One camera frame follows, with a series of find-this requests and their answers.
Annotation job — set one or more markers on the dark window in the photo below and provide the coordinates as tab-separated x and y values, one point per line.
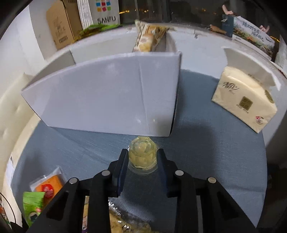
183	11

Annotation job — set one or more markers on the white leather sofa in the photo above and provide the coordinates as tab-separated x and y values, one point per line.
13	116

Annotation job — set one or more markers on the pink plastic toy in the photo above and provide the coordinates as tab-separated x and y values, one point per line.
227	10
265	29

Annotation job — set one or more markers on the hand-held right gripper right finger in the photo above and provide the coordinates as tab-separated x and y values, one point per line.
163	174

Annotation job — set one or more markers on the pile of green packets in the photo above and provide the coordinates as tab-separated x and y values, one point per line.
98	28

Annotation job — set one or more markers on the yellow barcode snack packet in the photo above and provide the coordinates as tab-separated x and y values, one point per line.
145	38

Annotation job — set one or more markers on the brown cardboard box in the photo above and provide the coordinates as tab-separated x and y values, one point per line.
60	24

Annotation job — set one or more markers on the clear yellow jelly cup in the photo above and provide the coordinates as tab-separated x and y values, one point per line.
143	154

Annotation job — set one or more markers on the beige tissue pack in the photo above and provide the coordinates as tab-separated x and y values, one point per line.
242	98

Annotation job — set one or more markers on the brown crumpled wrapper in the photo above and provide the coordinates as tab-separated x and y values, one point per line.
216	29

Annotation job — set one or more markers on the clear bag of yellow snacks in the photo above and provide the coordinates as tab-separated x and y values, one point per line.
127	224

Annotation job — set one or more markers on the green seaweed snack packet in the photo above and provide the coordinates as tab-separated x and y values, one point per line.
32	203

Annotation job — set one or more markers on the white shopping bag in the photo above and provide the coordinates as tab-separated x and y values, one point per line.
105	13

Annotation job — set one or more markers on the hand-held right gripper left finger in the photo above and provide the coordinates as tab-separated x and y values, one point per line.
120	172

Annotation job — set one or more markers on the printed landscape box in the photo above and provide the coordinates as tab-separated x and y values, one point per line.
251	33

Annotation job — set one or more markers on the orange snack packet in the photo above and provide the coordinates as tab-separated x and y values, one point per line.
53	182

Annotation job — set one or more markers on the white cardboard box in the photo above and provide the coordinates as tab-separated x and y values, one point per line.
101	96

